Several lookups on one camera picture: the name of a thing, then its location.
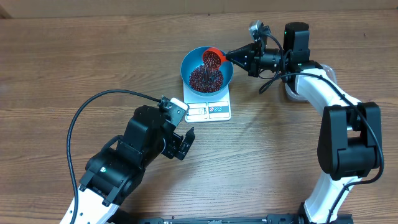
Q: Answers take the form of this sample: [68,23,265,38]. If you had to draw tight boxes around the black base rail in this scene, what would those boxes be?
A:
[108,208,354,224]

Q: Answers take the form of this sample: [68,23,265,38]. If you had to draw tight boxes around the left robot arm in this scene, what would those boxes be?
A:
[61,99,195,223]

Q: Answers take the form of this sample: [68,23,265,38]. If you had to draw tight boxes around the red measuring scoop blue handle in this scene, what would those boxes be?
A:
[202,47,227,66]

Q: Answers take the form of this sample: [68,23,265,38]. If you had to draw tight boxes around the red beans in bowl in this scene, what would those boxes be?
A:
[189,65,224,93]

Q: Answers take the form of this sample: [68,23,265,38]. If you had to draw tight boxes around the blue bowl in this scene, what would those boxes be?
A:
[180,46,234,96]

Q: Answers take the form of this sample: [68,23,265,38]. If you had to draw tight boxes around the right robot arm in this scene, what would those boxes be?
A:
[226,21,384,223]

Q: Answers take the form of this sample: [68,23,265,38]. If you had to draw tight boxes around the white kitchen scale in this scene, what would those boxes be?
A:
[183,84,231,123]

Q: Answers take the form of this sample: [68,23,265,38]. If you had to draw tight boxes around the red beans in scoop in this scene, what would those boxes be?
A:
[203,51,221,69]

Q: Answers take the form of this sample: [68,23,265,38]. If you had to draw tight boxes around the clear plastic container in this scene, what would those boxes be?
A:
[285,63,338,102]

